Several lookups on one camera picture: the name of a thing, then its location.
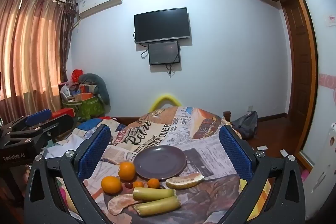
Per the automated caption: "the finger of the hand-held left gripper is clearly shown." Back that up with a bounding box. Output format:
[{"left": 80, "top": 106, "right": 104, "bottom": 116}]
[
  {"left": 9, "top": 115, "right": 74, "bottom": 140},
  {"left": 5, "top": 109, "right": 52, "bottom": 132}
]

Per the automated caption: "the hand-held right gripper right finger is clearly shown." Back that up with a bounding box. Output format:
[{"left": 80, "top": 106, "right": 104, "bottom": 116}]
[{"left": 219, "top": 124, "right": 306, "bottom": 224}]

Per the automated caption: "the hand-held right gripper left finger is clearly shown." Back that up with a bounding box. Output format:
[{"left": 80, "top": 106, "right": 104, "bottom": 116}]
[{"left": 24, "top": 124, "right": 112, "bottom": 224}]

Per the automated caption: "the pomelo wedge with rind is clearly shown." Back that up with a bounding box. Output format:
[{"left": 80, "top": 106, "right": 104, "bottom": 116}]
[{"left": 165, "top": 172, "right": 205, "bottom": 190}]

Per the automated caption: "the peeled pomelo segment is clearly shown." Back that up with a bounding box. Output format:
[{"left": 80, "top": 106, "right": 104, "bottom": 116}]
[{"left": 108, "top": 194, "right": 142, "bottom": 215}]

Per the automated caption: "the purple plate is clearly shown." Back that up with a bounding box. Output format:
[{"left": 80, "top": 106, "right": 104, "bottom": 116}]
[{"left": 133, "top": 145, "right": 187, "bottom": 179}]

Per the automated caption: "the sugarcane piece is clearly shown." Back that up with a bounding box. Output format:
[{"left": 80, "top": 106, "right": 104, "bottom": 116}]
[
  {"left": 133, "top": 187, "right": 176, "bottom": 201},
  {"left": 134, "top": 196, "right": 181, "bottom": 217}
]

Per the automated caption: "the red box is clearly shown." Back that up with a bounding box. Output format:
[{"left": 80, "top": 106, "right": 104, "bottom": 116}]
[{"left": 51, "top": 108, "right": 75, "bottom": 120}]

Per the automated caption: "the grey backpack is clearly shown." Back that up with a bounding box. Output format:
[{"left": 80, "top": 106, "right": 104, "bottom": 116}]
[{"left": 231, "top": 111, "right": 259, "bottom": 139}]

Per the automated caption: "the large orange with sticker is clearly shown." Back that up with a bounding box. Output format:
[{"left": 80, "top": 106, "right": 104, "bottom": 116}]
[{"left": 101, "top": 176, "right": 123, "bottom": 194}]

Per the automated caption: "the red bag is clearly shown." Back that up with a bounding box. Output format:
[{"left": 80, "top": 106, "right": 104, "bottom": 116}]
[{"left": 72, "top": 69, "right": 84, "bottom": 82}]

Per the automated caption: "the orange-brown curtain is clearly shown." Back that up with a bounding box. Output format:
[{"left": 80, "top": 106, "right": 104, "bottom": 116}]
[{"left": 0, "top": 0, "right": 77, "bottom": 123}]

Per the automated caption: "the printed blanket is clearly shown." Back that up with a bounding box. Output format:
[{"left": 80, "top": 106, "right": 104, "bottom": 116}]
[{"left": 26, "top": 106, "right": 272, "bottom": 224}]

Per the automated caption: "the wooden door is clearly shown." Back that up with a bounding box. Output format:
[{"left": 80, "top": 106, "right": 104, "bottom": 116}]
[{"left": 281, "top": 0, "right": 317, "bottom": 134}]

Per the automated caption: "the small black monitor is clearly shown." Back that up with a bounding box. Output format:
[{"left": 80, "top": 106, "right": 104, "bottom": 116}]
[{"left": 148, "top": 41, "right": 181, "bottom": 66}]

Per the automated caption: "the white air conditioner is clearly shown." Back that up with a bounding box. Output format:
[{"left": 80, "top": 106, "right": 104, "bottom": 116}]
[{"left": 76, "top": 0, "right": 123, "bottom": 20}]

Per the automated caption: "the white wardrobe door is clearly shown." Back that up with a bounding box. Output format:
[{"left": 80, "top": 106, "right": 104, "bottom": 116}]
[{"left": 286, "top": 0, "right": 336, "bottom": 214}]

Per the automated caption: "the black wall television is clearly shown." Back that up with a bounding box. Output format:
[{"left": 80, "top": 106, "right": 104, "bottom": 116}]
[{"left": 134, "top": 7, "right": 191, "bottom": 44}]

